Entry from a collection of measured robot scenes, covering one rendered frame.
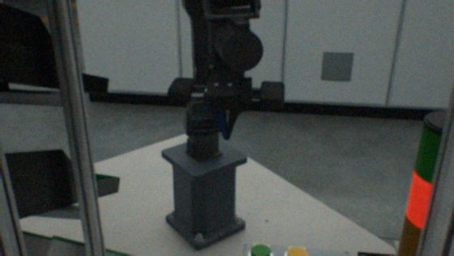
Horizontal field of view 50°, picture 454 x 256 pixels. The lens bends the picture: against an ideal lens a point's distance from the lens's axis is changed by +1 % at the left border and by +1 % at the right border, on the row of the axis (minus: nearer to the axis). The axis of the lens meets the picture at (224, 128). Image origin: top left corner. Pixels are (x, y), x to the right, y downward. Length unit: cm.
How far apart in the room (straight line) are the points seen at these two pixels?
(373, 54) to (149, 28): 168
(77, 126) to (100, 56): 345
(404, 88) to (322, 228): 274
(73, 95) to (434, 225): 39
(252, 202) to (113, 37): 282
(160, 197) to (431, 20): 280
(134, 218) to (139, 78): 279
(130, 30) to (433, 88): 232
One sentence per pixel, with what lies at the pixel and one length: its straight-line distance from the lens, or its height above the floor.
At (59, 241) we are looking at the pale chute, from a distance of 66.
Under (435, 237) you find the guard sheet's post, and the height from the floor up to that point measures 132.
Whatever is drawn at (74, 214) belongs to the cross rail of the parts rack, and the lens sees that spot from 66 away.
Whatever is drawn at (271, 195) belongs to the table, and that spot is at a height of 86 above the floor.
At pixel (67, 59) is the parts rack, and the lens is 56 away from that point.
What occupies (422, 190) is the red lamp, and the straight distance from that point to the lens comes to 49.
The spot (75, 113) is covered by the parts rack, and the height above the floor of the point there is 137.
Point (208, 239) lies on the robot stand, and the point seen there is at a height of 88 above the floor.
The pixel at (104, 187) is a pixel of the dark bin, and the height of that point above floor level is 122.
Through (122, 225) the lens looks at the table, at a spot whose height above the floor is 86.
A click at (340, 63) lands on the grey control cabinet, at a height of 45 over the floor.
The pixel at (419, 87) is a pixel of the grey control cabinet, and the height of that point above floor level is 29.
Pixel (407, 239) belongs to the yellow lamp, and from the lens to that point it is 53.
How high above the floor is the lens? 160
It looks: 26 degrees down
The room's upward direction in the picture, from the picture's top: straight up
